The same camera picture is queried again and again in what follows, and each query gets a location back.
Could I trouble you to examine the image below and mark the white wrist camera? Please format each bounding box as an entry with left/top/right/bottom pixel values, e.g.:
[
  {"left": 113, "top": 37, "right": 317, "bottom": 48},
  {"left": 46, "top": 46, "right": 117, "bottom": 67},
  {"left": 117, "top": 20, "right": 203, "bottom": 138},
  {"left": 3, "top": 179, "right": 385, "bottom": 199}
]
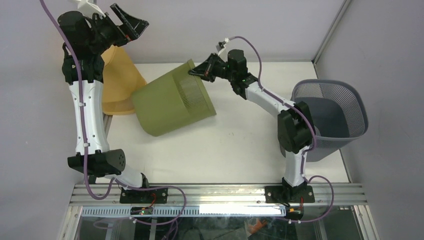
[
  {"left": 69, "top": 0, "right": 106, "bottom": 18},
  {"left": 216, "top": 37, "right": 230, "bottom": 56}
]

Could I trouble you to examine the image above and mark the white slotted cable duct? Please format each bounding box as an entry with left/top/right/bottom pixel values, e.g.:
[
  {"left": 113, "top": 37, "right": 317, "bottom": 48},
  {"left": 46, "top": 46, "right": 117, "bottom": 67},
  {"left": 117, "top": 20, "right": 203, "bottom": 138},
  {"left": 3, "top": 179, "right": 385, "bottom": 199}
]
[{"left": 81, "top": 204, "right": 286, "bottom": 218}]

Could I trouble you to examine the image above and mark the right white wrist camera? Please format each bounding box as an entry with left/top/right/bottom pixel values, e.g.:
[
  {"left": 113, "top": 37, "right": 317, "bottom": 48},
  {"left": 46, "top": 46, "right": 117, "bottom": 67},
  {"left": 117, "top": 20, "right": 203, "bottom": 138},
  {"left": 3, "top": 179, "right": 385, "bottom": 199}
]
[{"left": 216, "top": 37, "right": 230, "bottom": 56}]

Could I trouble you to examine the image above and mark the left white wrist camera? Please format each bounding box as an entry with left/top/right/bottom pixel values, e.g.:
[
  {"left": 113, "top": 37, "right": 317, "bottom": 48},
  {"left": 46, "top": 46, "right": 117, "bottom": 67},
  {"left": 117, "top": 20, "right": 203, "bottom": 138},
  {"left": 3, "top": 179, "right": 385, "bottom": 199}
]
[{"left": 69, "top": 0, "right": 106, "bottom": 18}]

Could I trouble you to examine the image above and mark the grey plastic basket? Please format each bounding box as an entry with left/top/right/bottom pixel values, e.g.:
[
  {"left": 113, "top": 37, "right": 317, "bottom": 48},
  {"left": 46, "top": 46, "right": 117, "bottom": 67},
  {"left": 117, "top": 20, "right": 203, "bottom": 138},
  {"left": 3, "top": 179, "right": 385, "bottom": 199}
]
[{"left": 290, "top": 79, "right": 369, "bottom": 162}]

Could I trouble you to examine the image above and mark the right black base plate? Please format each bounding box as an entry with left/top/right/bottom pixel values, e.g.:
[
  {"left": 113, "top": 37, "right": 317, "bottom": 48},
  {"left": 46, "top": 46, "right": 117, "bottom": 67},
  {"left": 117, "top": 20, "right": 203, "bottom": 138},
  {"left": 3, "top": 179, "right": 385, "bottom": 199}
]
[{"left": 264, "top": 185, "right": 316, "bottom": 204}]

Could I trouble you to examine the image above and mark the aluminium mounting rail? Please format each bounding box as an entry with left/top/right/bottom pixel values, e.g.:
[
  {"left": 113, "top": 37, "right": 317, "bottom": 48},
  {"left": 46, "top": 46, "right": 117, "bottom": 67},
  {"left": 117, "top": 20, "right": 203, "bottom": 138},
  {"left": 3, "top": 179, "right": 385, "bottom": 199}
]
[{"left": 58, "top": 182, "right": 380, "bottom": 240}]

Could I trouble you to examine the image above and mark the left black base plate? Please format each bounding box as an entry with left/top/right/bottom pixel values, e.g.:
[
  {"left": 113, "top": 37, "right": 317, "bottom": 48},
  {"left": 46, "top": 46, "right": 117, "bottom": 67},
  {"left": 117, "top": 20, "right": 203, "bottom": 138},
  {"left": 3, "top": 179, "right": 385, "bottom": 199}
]
[{"left": 119, "top": 186, "right": 169, "bottom": 204}]

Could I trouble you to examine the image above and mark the green plastic basket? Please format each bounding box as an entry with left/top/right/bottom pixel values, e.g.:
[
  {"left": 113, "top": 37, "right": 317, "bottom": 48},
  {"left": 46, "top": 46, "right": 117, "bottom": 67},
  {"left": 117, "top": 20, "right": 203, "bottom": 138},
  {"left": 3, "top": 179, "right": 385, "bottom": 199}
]
[{"left": 130, "top": 59, "right": 217, "bottom": 137}]

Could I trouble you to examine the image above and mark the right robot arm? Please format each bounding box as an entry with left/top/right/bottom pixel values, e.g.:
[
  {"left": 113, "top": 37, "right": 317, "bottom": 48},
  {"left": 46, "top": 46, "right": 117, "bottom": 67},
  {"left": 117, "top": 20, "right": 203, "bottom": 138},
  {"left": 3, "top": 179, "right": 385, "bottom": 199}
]
[{"left": 188, "top": 49, "right": 316, "bottom": 203}]

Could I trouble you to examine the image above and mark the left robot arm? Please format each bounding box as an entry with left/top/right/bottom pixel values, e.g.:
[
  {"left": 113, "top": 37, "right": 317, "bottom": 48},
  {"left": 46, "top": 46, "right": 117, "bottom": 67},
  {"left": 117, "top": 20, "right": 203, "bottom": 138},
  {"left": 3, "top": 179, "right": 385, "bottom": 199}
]
[{"left": 57, "top": 0, "right": 151, "bottom": 203}]

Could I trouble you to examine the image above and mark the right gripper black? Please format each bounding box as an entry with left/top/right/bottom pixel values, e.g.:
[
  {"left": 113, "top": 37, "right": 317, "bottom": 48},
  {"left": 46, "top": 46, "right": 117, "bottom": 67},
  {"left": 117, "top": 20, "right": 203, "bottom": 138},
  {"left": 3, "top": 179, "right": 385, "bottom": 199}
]
[{"left": 188, "top": 53, "right": 236, "bottom": 83}]

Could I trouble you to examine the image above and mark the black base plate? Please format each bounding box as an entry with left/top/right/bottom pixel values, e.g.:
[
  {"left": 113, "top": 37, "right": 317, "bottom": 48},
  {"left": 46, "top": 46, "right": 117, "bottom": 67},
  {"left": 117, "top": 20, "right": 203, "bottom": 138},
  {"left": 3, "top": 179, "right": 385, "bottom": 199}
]
[
  {"left": 264, "top": 185, "right": 316, "bottom": 204},
  {"left": 119, "top": 186, "right": 169, "bottom": 204}
]

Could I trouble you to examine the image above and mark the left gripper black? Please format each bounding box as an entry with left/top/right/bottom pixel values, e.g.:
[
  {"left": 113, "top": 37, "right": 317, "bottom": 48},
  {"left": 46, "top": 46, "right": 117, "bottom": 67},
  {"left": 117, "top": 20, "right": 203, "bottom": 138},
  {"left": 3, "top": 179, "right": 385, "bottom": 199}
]
[{"left": 87, "top": 3, "right": 149, "bottom": 54}]

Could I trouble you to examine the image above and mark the yellow plastic basket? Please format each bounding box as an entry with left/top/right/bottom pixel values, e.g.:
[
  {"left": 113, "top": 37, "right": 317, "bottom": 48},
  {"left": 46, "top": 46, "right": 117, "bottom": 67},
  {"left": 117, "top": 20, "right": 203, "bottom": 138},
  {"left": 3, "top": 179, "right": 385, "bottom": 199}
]
[{"left": 101, "top": 45, "right": 147, "bottom": 116}]

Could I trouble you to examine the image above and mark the orange object under table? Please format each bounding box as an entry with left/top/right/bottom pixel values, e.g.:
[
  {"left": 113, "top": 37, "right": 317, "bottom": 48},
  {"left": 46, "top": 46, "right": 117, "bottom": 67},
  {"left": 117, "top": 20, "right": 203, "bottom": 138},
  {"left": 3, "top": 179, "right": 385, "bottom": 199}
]
[{"left": 246, "top": 217, "right": 268, "bottom": 235}]

